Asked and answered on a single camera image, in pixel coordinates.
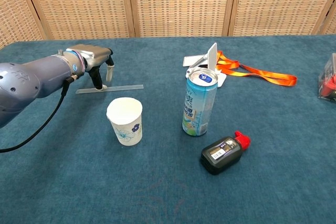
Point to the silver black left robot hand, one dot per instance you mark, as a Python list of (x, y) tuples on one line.
[(94, 56)]

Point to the clear plastic ruler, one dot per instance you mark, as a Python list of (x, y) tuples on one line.
[(126, 87)]

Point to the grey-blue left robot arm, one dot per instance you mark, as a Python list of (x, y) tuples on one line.
[(34, 77)]

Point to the white paper cup blue flowers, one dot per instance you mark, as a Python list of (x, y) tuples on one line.
[(126, 127)]

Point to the woven bamboo screen panel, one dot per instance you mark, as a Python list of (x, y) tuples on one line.
[(331, 22), (181, 3), (78, 3), (278, 3), (15, 11)]

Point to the white badge card holder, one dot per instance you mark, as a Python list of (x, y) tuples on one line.
[(191, 61)]

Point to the light blue beverage can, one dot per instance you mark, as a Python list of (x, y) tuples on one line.
[(197, 103)]

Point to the white folding phone stand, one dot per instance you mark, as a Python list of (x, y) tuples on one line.
[(212, 56)]

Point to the black ink bottle red cap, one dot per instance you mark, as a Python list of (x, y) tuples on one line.
[(220, 155)]

